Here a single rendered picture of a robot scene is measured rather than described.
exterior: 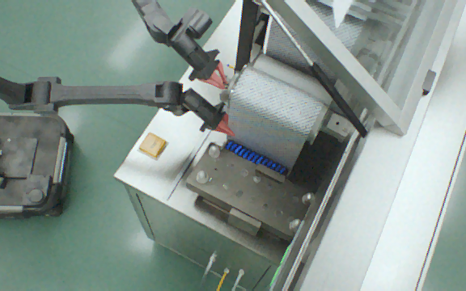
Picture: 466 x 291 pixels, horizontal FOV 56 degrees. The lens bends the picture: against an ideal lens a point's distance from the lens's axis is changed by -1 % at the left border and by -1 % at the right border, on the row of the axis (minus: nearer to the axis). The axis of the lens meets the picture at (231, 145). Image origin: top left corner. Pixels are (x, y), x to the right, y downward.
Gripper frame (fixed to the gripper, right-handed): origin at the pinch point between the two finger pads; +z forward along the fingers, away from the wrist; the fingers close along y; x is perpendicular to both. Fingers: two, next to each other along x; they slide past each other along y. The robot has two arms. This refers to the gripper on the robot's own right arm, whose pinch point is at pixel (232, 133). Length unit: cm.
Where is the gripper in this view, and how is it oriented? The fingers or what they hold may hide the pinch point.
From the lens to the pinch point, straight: 141.5
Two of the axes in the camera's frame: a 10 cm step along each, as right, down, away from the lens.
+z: 7.4, 6.0, 3.2
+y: -4.6, 7.9, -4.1
